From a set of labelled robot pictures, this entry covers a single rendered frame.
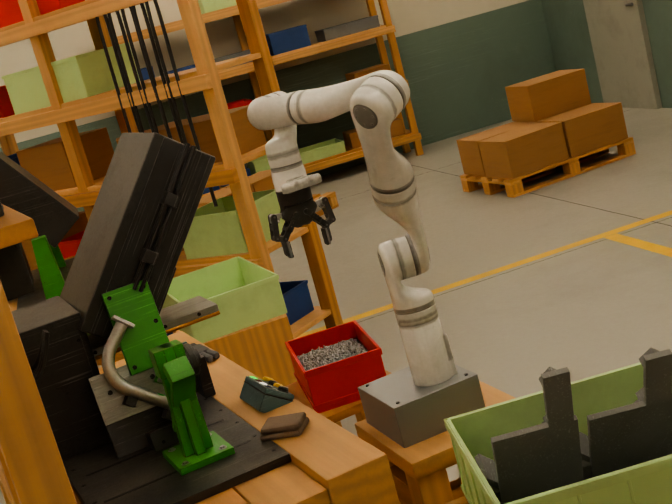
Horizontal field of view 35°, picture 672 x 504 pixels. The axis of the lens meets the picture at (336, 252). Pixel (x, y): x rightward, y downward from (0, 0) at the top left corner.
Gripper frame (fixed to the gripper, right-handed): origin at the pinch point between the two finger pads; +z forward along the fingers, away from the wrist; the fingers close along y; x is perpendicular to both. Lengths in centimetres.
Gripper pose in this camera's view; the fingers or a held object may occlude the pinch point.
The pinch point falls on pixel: (309, 248)
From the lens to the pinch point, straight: 235.7
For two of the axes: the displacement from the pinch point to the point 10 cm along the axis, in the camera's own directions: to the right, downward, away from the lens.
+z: 2.5, 9.4, 2.2
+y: -8.8, 3.2, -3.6
